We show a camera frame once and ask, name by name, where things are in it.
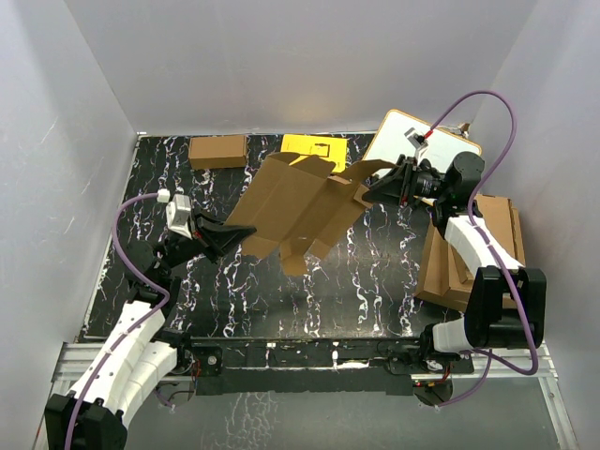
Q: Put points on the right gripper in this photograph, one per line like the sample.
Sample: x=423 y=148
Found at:
x=386 y=190

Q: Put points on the folded brown cardboard box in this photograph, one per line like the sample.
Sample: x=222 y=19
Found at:
x=217 y=152

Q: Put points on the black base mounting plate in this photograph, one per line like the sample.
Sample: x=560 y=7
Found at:
x=219 y=366

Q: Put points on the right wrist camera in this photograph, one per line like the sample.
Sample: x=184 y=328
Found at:
x=418 y=141

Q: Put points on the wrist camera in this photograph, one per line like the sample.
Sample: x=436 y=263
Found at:
x=418 y=141
x=178 y=213

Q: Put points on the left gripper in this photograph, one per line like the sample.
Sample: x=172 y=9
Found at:
x=217 y=238

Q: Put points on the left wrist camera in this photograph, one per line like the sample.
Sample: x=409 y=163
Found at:
x=178 y=213

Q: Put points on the stack of flat cardboard boxes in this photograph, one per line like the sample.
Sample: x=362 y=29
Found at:
x=444 y=278

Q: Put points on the yellow book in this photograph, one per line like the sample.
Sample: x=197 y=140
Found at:
x=330 y=149

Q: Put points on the aluminium frame rail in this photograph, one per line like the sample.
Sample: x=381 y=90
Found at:
x=435 y=392

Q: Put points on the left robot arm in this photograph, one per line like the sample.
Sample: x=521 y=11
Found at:
x=96 y=411

